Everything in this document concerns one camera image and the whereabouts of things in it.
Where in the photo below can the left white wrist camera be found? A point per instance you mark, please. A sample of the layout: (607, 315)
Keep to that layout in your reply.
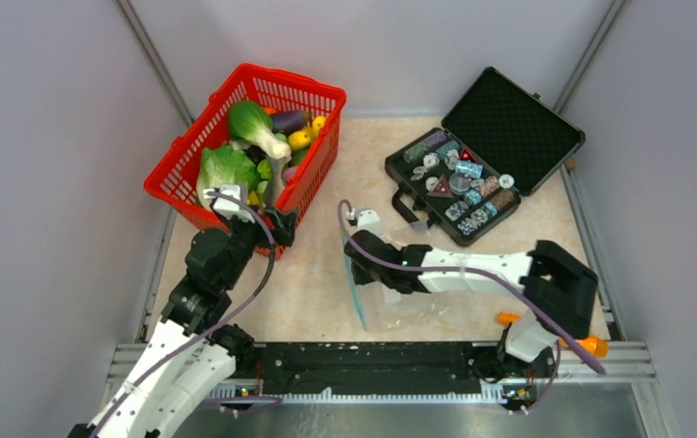
(227, 201)

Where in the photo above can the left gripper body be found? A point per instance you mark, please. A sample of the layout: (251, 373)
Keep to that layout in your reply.
(251, 235)

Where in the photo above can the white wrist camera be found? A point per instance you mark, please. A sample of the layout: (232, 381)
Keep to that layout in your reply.
(366, 219)
(227, 201)

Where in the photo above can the black poker chip case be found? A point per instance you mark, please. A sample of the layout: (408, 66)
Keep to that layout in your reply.
(496, 146)

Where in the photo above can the green bok choy toy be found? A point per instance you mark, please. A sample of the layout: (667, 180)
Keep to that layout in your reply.
(247, 121)

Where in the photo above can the purple eggplant toy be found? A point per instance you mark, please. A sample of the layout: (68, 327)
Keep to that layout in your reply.
(290, 121)

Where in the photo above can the yellow lemon toy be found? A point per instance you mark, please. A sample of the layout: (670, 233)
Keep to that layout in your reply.
(300, 140)

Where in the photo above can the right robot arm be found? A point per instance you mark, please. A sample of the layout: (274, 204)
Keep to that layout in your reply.
(557, 290)

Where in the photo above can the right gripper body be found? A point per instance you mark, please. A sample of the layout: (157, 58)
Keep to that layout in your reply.
(363, 276)

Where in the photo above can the green lettuce toy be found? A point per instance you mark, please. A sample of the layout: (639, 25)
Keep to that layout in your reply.
(224, 165)

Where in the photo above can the red plastic basket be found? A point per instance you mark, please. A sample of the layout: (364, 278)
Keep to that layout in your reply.
(174, 177)

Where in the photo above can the orange toy carrot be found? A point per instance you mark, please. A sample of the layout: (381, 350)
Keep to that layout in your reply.
(595, 346)

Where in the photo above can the clear zip top bag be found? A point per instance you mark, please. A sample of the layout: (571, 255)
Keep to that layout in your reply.
(381, 308)

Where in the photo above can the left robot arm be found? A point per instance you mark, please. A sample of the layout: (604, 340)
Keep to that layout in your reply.
(193, 347)

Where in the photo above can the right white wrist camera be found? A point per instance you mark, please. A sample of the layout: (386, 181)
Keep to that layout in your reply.
(366, 219)

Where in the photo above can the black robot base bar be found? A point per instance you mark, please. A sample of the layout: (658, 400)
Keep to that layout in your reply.
(386, 368)

